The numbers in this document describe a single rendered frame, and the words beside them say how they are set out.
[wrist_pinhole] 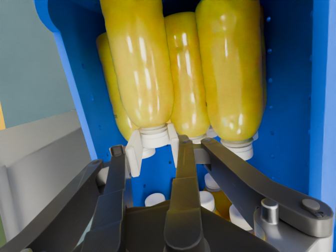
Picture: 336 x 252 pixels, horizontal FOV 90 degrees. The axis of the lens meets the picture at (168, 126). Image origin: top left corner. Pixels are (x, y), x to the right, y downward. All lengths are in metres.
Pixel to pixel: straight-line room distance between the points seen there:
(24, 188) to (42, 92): 1.05
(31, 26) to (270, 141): 1.54
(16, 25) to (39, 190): 1.25
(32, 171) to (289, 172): 0.59
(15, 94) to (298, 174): 1.64
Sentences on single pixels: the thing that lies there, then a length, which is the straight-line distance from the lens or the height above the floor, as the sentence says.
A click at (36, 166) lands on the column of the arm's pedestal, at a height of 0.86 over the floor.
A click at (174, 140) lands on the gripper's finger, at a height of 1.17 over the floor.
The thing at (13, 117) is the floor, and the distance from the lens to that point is 1.70.
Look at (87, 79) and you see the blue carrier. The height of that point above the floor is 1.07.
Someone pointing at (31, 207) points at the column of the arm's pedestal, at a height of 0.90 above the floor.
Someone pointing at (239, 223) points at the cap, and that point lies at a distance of 0.30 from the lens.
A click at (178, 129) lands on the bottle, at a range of 0.25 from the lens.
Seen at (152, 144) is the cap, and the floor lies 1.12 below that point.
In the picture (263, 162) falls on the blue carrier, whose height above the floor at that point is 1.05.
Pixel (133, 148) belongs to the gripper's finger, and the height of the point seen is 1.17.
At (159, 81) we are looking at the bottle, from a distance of 0.19.
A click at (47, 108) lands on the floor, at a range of 1.55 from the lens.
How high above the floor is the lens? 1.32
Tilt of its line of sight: 77 degrees down
